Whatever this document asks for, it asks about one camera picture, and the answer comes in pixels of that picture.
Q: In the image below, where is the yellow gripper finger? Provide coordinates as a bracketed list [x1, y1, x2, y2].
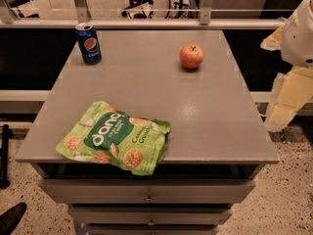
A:
[264, 66, 313, 132]
[260, 26, 283, 51]

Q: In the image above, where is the blue pepsi can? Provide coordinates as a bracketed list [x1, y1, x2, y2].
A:
[75, 23, 102, 65]

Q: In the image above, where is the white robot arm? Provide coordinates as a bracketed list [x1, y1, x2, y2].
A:
[260, 0, 313, 132]

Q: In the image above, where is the red apple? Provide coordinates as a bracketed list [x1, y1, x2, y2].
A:
[179, 44, 203, 69]

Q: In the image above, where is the black office chair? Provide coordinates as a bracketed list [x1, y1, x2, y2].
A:
[121, 0, 154, 19]

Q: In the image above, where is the grey top drawer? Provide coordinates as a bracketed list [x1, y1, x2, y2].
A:
[39, 179, 255, 205]

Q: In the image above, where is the grey drawer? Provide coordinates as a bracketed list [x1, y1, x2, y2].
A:
[87, 225, 218, 235]
[39, 179, 255, 205]
[69, 207, 232, 225]

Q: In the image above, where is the grey middle drawer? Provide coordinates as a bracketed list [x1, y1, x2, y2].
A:
[69, 207, 232, 225]

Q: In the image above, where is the green rice chips bag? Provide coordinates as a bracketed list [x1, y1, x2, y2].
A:
[56, 101, 171, 175]

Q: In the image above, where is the grey bottom drawer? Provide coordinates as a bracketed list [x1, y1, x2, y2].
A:
[87, 225, 218, 235]

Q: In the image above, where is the grey metal railing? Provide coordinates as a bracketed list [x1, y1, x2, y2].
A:
[0, 0, 286, 29]

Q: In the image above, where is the black stand pole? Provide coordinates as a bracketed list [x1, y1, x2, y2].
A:
[0, 124, 13, 189]

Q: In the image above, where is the black shoe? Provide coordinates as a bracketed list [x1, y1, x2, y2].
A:
[0, 203, 26, 235]

